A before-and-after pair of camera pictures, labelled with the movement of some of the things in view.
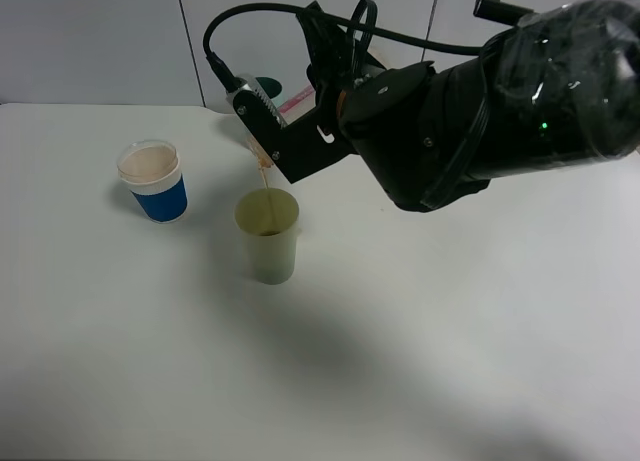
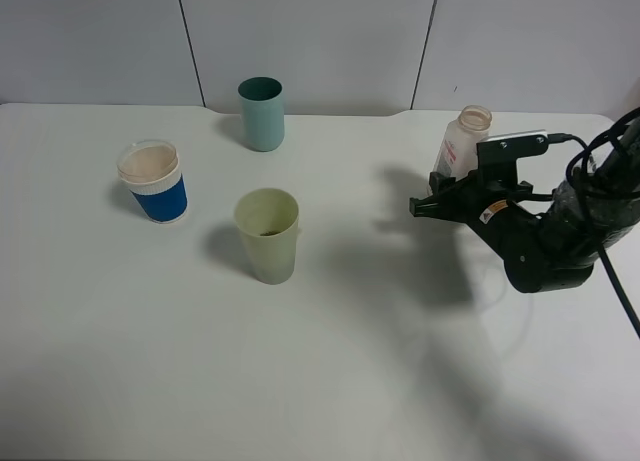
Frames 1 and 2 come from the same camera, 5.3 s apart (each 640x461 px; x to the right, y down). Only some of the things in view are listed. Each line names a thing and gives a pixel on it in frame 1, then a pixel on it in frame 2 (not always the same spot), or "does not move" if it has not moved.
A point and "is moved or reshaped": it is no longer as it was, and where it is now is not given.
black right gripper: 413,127 → 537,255
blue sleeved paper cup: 152,171 does not move
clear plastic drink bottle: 245,83 is moved or reshaped
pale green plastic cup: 269,218 does not move
